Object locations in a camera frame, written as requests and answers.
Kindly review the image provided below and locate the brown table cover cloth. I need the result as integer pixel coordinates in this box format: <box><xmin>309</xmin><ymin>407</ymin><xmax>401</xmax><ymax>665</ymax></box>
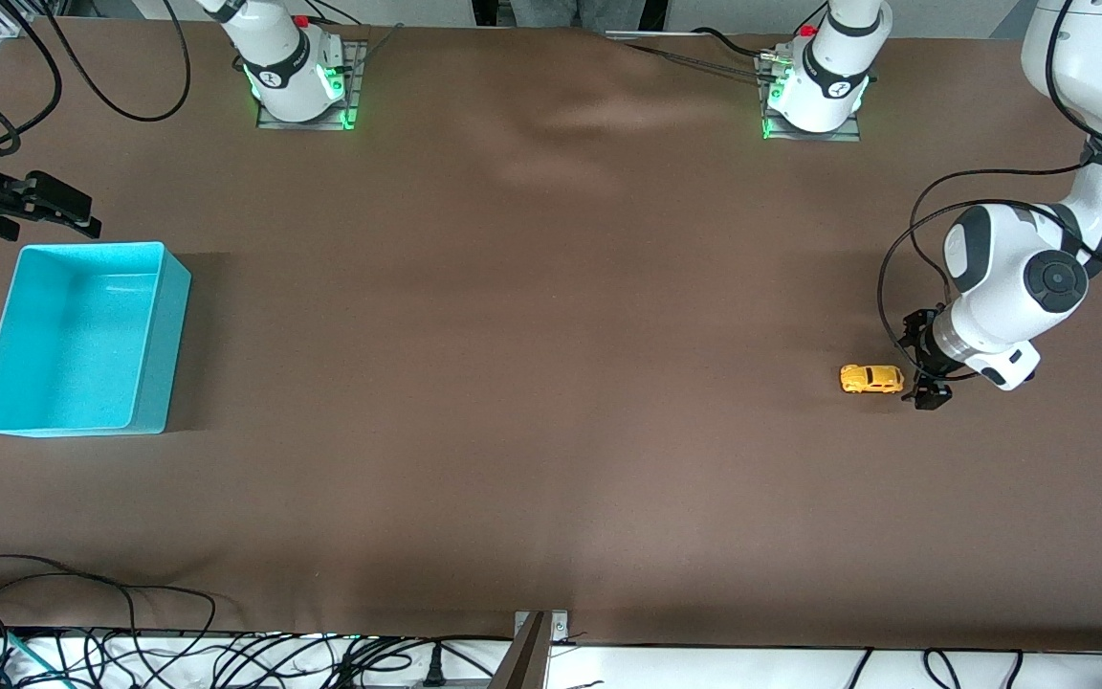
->
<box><xmin>0</xmin><ymin>17</ymin><xmax>1102</xmax><ymax>654</ymax></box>

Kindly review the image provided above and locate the teal plastic bin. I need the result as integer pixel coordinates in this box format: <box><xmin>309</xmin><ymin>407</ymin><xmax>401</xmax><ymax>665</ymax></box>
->
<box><xmin>0</xmin><ymin>241</ymin><xmax>192</xmax><ymax>439</ymax></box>

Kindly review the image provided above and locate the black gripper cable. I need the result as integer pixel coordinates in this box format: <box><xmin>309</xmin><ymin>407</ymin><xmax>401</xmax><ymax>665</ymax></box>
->
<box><xmin>0</xmin><ymin>0</ymin><xmax>63</xmax><ymax>157</ymax></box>

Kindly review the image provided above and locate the black hanging loop cable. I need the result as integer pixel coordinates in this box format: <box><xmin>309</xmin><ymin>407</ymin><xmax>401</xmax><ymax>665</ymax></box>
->
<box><xmin>34</xmin><ymin>0</ymin><xmax>192</xmax><ymax>123</ymax></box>

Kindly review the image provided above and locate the grey metal bracket plate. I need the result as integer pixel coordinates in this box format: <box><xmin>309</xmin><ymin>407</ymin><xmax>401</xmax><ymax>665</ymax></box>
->
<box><xmin>513</xmin><ymin>610</ymin><xmax>571</xmax><ymax>644</ymax></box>

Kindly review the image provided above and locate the yellow beetle toy car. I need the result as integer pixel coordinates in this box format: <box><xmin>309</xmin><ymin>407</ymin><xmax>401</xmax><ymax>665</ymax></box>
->
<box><xmin>840</xmin><ymin>364</ymin><xmax>905</xmax><ymax>395</ymax></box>

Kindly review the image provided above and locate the dark camera mount post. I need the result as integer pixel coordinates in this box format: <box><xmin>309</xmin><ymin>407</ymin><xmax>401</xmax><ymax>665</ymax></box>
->
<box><xmin>489</xmin><ymin>612</ymin><xmax>550</xmax><ymax>689</ymax></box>

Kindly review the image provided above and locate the thin black base cable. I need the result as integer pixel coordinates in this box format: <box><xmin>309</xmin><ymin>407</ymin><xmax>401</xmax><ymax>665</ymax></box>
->
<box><xmin>606</xmin><ymin>33</ymin><xmax>772</xmax><ymax>82</ymax></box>
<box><xmin>350</xmin><ymin>21</ymin><xmax>406</xmax><ymax>68</ymax></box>

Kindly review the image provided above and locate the person in grey trousers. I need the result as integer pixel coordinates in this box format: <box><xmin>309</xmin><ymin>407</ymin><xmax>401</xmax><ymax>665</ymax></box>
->
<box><xmin>510</xmin><ymin>0</ymin><xmax>650</xmax><ymax>30</ymax></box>

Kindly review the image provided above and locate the thick black base cable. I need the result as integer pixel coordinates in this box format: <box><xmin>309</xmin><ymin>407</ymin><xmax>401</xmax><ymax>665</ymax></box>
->
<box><xmin>690</xmin><ymin>26</ymin><xmax>782</xmax><ymax>60</ymax></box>

